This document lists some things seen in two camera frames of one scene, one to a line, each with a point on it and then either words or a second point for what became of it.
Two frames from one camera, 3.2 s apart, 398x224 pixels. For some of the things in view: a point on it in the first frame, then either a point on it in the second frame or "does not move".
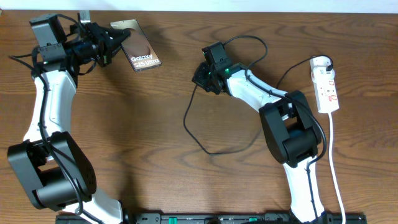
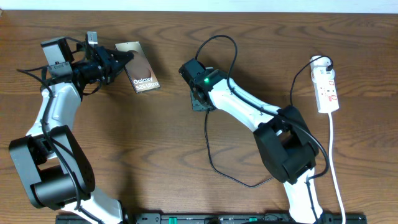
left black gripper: [106, 46] to [111, 68]
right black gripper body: [203, 78] to [195, 104]
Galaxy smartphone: [137, 46] to [138, 69]
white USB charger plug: [319, 74] does not move
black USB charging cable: [259, 132] to [330, 66]
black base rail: [214, 218] does not move
